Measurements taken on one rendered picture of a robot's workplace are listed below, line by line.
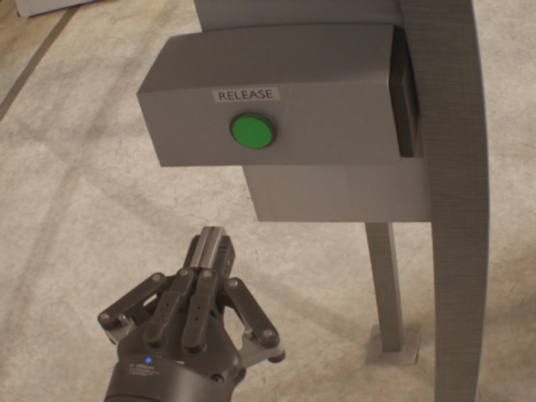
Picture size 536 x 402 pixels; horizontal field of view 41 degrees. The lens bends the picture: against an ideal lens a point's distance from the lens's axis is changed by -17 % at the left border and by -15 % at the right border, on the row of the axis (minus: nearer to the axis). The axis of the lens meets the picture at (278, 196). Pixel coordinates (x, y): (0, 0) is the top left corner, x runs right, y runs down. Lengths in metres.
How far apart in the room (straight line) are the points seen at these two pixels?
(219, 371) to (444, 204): 0.32
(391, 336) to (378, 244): 0.31
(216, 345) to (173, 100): 0.22
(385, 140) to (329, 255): 1.47
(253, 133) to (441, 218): 0.20
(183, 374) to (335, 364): 1.42
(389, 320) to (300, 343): 0.27
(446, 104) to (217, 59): 0.18
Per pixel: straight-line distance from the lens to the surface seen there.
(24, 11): 0.51
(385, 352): 1.85
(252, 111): 0.61
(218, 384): 0.46
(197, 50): 0.66
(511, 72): 2.62
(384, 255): 1.57
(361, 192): 0.78
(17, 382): 2.12
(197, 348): 0.47
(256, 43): 0.65
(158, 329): 0.48
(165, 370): 0.44
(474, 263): 0.77
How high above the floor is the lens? 1.53
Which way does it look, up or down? 43 degrees down
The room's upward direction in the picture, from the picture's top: 15 degrees counter-clockwise
